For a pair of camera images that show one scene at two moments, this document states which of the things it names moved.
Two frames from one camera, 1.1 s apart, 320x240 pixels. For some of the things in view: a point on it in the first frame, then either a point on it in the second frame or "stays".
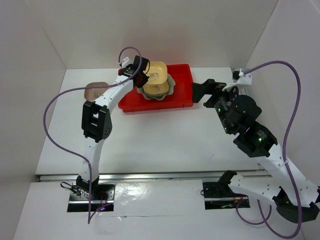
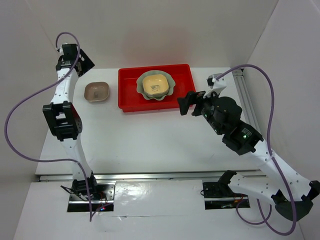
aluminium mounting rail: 149,177 stays
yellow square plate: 157,73 -> 155,86
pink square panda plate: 92,94 stays
